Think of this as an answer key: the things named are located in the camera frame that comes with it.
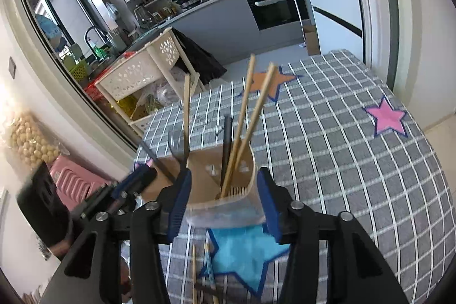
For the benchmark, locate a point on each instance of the beige plastic storage cart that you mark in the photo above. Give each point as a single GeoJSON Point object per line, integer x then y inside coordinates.
{"type": "Point", "coordinates": [131, 76]}

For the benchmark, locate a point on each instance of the cardboard box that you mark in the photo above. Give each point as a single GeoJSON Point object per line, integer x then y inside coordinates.
{"type": "Point", "coordinates": [311, 40]}

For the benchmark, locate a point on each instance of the grey wall switch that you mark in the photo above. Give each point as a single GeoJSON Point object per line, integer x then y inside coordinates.
{"type": "Point", "coordinates": [11, 66]}

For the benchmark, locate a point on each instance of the beige plastic utensil holder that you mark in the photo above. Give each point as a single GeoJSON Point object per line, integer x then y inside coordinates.
{"type": "Point", "coordinates": [199, 183]}

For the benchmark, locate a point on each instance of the pink plastic stool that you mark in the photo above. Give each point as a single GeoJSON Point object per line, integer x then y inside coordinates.
{"type": "Point", "coordinates": [76, 183]}

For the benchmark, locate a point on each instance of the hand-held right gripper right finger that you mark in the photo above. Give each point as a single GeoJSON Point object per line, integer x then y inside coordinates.
{"type": "Point", "coordinates": [269, 204]}

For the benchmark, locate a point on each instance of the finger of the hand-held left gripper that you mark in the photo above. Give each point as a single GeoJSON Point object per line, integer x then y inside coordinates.
{"type": "Point", "coordinates": [133, 180]}

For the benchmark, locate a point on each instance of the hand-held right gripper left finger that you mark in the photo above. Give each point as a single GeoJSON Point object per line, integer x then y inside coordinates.
{"type": "Point", "coordinates": [180, 204]}

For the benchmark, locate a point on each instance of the blue patterned chopstick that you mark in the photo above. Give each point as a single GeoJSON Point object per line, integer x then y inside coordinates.
{"type": "Point", "coordinates": [209, 268]}

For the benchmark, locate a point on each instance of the grey checkered star tablecloth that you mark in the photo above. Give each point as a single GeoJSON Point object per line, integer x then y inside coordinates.
{"type": "Point", "coordinates": [320, 165]}

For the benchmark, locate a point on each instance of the black kitchen faucet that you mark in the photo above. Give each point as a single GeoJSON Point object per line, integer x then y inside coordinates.
{"type": "Point", "coordinates": [93, 31]}

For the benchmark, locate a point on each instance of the black built-in oven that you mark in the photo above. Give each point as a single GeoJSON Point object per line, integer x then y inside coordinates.
{"type": "Point", "coordinates": [276, 6]}

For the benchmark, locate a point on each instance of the black cloth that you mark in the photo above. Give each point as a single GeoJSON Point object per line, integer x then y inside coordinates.
{"type": "Point", "coordinates": [199, 58]}

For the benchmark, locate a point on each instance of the wooden chopstick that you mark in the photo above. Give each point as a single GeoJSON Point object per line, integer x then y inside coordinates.
{"type": "Point", "coordinates": [244, 101]}
{"type": "Point", "coordinates": [194, 272]}
{"type": "Point", "coordinates": [186, 111]}
{"type": "Point", "coordinates": [258, 108]}

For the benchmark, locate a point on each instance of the bag of beige balls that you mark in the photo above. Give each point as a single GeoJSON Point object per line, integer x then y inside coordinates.
{"type": "Point", "coordinates": [30, 140]}

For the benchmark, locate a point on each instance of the grey kitchen counter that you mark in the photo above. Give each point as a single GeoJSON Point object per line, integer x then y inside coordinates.
{"type": "Point", "coordinates": [221, 26]}

